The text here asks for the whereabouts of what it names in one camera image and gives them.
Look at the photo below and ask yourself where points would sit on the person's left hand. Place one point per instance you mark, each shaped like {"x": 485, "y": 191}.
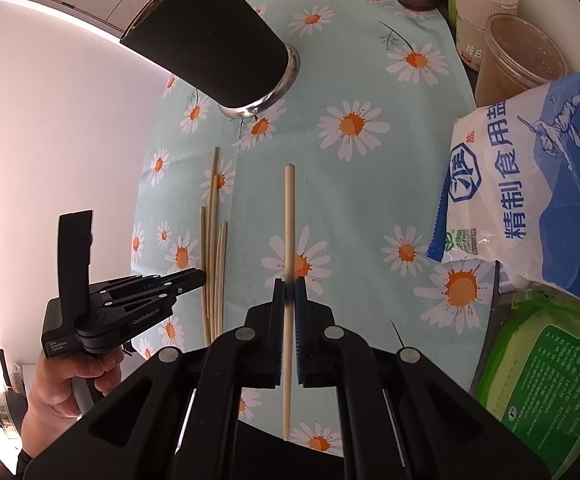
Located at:
{"x": 55, "y": 390}

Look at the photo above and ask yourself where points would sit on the white blue salt bag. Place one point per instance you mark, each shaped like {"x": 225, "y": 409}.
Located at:
{"x": 530, "y": 185}

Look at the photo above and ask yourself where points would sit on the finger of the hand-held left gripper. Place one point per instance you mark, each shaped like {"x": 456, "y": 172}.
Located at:
{"x": 130, "y": 284}
{"x": 185, "y": 282}

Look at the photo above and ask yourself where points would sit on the bamboo chopstick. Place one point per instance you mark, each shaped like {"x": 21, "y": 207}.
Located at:
{"x": 290, "y": 220}

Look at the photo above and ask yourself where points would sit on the grey round pot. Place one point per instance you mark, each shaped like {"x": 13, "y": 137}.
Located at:
{"x": 5, "y": 405}

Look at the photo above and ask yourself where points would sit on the green sugar bag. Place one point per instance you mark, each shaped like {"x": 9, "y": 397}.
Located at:
{"x": 545, "y": 385}

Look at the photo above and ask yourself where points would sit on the daisy print tablecloth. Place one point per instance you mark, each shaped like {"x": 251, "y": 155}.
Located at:
{"x": 360, "y": 185}

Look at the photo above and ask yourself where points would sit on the white lid spice jar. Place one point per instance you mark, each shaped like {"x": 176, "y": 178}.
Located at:
{"x": 482, "y": 0}

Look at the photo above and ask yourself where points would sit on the pile of bamboo chopsticks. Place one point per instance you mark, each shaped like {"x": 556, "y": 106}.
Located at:
{"x": 216, "y": 285}

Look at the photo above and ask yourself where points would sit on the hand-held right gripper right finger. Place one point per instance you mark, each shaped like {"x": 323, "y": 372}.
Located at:
{"x": 300, "y": 330}

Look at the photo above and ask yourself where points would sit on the brown lid jar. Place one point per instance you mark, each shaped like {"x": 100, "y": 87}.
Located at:
{"x": 520, "y": 55}

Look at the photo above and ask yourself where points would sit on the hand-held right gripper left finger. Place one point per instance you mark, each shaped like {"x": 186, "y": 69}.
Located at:
{"x": 280, "y": 330}

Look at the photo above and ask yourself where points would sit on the black utensil holder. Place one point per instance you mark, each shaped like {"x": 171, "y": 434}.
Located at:
{"x": 210, "y": 45}

